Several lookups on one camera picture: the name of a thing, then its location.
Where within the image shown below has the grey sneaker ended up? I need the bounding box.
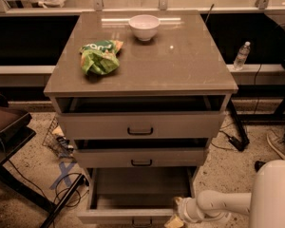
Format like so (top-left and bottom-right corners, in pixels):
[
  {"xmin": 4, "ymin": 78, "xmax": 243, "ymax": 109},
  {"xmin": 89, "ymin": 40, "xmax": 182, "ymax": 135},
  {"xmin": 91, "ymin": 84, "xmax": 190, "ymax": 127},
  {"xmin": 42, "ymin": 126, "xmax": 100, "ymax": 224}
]
[{"xmin": 267, "ymin": 131, "xmax": 285, "ymax": 160}]

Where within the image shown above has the black power adapter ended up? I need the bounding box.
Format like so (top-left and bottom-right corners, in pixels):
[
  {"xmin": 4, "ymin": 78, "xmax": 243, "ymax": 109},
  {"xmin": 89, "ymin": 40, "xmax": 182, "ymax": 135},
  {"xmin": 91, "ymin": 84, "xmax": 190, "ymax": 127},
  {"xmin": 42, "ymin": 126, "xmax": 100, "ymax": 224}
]
[{"xmin": 222, "ymin": 131, "xmax": 245, "ymax": 152}]

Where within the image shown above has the black chair leg caster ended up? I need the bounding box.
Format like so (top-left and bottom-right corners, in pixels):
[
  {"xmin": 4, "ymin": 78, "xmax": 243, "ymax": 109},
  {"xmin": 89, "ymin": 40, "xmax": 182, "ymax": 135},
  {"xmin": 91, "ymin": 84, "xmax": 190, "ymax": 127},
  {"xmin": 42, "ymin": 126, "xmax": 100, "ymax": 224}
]
[{"xmin": 255, "ymin": 161, "xmax": 265, "ymax": 171}]

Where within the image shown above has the black table leg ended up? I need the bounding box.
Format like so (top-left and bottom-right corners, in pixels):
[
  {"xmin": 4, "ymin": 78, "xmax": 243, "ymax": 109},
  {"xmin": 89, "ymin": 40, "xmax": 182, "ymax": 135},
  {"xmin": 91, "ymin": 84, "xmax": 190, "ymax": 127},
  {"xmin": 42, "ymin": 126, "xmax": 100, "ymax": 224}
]
[{"xmin": 227, "ymin": 101, "xmax": 250, "ymax": 147}]

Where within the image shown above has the green chip bag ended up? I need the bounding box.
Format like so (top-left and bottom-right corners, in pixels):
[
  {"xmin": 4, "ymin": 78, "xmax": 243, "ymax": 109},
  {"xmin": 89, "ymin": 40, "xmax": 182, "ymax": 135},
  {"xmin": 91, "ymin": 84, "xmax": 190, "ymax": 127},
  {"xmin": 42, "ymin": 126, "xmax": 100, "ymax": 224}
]
[{"xmin": 80, "ymin": 40, "xmax": 124, "ymax": 75}]

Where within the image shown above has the clear plastic water bottle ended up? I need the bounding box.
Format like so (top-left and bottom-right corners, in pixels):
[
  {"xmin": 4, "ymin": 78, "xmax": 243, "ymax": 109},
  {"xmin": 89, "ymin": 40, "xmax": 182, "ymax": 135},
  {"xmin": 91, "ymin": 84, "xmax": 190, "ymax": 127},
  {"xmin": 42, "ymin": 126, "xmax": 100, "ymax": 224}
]
[{"xmin": 233, "ymin": 42, "xmax": 251, "ymax": 70}]

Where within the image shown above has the grey drawer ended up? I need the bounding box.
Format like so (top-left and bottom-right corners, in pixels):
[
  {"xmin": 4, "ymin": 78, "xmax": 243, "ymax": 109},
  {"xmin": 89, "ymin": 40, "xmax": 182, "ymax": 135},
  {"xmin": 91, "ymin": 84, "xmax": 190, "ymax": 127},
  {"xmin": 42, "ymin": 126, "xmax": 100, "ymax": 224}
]
[
  {"xmin": 74, "ymin": 148, "xmax": 207, "ymax": 168},
  {"xmin": 78, "ymin": 166, "xmax": 196, "ymax": 228},
  {"xmin": 57, "ymin": 112, "xmax": 225, "ymax": 140}
]

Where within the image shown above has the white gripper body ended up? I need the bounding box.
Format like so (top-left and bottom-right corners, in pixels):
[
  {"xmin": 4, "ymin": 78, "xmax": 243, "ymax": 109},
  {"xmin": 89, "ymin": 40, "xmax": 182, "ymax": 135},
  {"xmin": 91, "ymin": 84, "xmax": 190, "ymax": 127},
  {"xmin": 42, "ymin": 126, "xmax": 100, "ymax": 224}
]
[{"xmin": 177, "ymin": 198, "xmax": 202, "ymax": 223}]

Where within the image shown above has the wire basket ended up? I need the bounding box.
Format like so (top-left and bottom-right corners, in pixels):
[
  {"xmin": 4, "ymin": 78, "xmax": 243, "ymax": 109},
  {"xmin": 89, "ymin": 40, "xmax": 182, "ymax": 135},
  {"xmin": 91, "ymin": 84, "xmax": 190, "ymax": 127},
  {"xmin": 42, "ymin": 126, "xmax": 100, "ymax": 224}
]
[{"xmin": 43, "ymin": 118, "xmax": 73, "ymax": 159}]

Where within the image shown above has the black cable on floor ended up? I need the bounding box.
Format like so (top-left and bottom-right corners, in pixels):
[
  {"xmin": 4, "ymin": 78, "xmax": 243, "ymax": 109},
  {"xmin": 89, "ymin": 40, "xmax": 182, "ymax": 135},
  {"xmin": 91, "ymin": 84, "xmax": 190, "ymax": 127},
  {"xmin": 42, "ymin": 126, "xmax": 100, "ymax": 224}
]
[{"xmin": 7, "ymin": 159, "xmax": 90, "ymax": 209}]

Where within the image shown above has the black stand on left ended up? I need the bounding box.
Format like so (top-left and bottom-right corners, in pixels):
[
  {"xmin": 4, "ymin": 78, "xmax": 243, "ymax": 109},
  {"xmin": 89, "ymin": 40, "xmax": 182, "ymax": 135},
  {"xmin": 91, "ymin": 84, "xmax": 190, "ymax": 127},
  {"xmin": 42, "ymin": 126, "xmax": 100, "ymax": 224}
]
[{"xmin": 0, "ymin": 93, "xmax": 85, "ymax": 228}]

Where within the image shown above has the grey three-drawer cabinet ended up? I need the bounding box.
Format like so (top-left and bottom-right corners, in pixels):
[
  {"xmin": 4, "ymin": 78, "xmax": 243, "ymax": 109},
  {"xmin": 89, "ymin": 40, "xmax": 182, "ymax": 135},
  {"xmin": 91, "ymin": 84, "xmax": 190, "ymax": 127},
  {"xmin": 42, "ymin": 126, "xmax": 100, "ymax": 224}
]
[{"xmin": 43, "ymin": 10, "xmax": 239, "ymax": 176}]

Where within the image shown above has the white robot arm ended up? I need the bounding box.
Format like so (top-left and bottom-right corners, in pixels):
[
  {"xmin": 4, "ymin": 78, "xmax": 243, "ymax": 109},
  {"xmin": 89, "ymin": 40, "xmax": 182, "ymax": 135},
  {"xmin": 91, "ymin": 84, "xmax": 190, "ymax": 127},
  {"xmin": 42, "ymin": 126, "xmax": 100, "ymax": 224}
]
[{"xmin": 164, "ymin": 160, "xmax": 285, "ymax": 228}]

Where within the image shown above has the white bowl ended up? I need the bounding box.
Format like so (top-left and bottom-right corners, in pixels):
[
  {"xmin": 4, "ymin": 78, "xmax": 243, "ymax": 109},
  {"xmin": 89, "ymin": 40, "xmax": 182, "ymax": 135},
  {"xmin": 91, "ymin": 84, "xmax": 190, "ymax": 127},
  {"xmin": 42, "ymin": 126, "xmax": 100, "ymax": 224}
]
[{"xmin": 128, "ymin": 14, "xmax": 161, "ymax": 41}]

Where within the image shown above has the blue tape cross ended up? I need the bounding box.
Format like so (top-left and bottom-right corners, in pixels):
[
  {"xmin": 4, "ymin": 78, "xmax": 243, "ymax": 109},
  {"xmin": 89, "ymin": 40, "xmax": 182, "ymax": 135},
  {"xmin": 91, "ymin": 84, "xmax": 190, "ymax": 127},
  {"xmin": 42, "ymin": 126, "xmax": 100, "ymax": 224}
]
[{"xmin": 49, "ymin": 161, "xmax": 76, "ymax": 190}]

